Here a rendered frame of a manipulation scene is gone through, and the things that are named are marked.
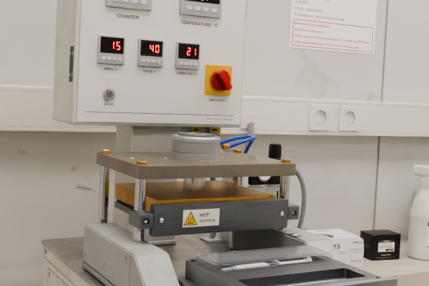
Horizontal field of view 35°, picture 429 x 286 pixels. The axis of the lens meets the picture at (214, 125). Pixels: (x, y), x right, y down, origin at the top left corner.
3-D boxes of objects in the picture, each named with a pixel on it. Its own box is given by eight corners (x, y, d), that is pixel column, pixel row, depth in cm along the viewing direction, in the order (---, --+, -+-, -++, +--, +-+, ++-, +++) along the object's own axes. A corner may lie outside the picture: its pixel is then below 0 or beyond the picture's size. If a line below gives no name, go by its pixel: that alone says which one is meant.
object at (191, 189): (113, 207, 111) (116, 149, 110) (229, 202, 122) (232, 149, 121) (156, 228, 96) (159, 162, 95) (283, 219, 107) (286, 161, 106)
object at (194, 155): (82, 200, 115) (85, 125, 115) (236, 195, 130) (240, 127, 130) (136, 230, 94) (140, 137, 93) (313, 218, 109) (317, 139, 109)
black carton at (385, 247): (358, 255, 180) (360, 230, 180) (386, 253, 184) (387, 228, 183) (371, 260, 175) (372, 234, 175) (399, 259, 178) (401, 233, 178)
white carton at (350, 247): (260, 260, 170) (262, 231, 170) (336, 255, 180) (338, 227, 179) (283, 272, 159) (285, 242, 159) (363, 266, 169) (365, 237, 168)
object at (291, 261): (216, 283, 83) (216, 265, 83) (195, 271, 88) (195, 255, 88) (333, 270, 92) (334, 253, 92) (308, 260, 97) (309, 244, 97)
